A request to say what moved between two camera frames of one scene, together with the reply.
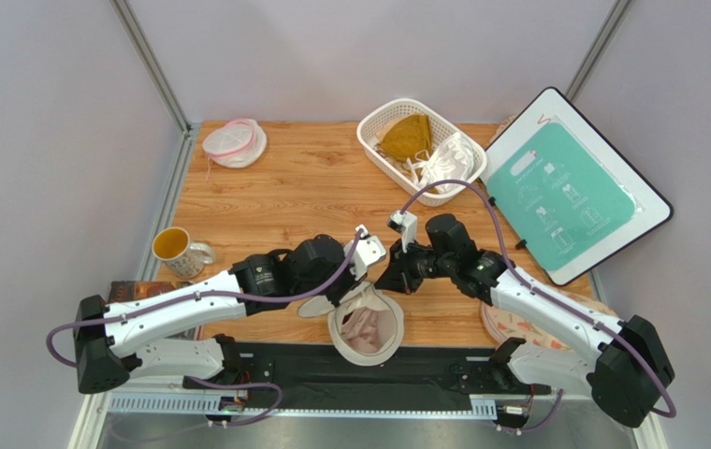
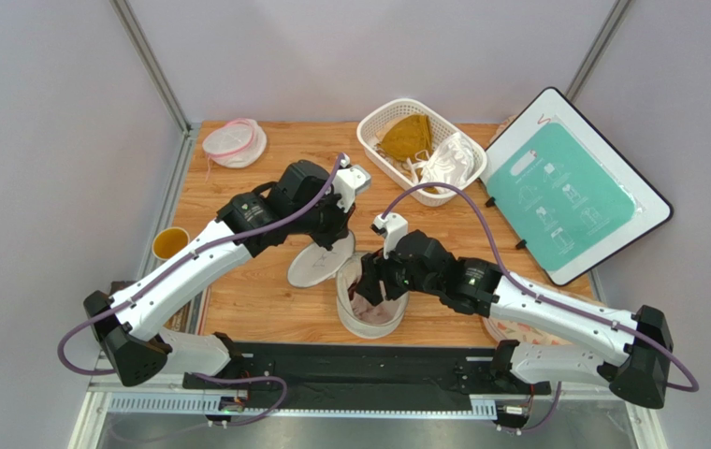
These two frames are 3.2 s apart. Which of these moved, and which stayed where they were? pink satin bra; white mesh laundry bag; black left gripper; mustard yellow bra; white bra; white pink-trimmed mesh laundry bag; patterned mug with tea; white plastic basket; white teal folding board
Moved: black left gripper; white mesh laundry bag; pink satin bra
Stayed: patterned mug with tea; white bra; mustard yellow bra; white teal folding board; white pink-trimmed mesh laundry bag; white plastic basket
